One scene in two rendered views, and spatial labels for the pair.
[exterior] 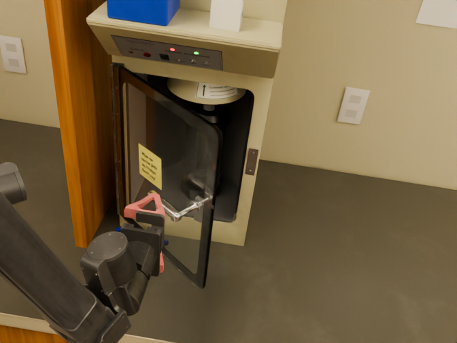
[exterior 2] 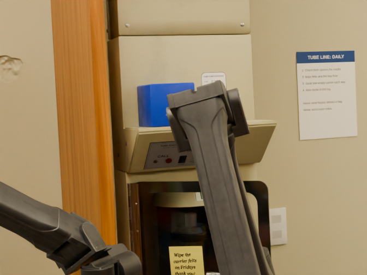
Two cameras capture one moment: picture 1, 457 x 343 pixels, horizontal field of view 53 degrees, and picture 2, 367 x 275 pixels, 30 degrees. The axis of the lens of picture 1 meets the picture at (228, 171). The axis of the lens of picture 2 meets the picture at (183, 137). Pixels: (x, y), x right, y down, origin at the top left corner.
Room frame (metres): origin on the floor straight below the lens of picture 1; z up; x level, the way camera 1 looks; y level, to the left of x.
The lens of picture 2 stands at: (-0.60, 0.70, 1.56)
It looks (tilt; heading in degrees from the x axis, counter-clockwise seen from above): 3 degrees down; 338
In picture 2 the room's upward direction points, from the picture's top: 3 degrees counter-clockwise
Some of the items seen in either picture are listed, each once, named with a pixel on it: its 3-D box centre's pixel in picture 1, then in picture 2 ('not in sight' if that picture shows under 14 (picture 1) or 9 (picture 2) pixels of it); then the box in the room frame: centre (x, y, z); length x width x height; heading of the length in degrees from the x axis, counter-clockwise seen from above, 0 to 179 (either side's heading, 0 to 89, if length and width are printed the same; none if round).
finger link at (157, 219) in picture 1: (148, 217); not in sight; (0.58, 0.13, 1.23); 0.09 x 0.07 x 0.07; 177
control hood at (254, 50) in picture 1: (188, 47); (201, 146); (0.78, 0.10, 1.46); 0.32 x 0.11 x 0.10; 87
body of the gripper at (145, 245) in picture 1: (137, 261); not in sight; (0.51, 0.13, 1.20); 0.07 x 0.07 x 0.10; 87
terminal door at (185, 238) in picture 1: (160, 182); (201, 274); (0.73, 0.13, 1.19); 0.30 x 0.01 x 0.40; 48
